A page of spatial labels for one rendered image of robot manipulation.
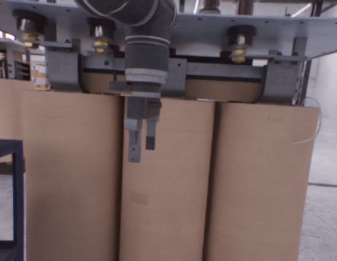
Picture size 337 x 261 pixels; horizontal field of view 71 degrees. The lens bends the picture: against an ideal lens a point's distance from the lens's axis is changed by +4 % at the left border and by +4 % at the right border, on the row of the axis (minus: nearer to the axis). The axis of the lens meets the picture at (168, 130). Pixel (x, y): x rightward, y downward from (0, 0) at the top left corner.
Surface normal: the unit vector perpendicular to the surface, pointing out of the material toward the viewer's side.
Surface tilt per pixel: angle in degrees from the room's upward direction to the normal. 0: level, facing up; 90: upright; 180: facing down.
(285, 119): 90
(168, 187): 90
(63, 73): 90
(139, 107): 90
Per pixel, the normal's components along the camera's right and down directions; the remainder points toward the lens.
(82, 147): 0.22, 0.16
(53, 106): -0.03, 0.14
